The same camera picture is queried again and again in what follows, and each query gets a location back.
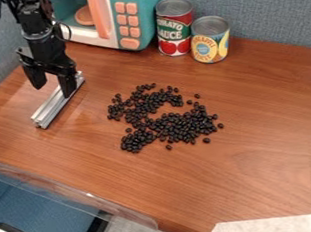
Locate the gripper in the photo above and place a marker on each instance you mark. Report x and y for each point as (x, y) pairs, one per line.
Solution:
(46, 52)

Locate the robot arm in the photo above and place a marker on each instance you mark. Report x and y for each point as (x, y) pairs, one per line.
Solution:
(29, 10)

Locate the pile of black bits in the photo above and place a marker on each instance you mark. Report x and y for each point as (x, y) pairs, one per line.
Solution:
(162, 117)

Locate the silver metal bar tool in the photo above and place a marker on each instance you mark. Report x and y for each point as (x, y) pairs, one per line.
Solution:
(57, 101)

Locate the toy microwave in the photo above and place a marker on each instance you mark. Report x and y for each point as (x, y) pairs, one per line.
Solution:
(111, 17)

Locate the red tomato sauce can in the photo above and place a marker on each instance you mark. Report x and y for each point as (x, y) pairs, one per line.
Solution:
(174, 26)

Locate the yellow pineapple can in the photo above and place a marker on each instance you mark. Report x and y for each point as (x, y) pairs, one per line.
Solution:
(210, 40)

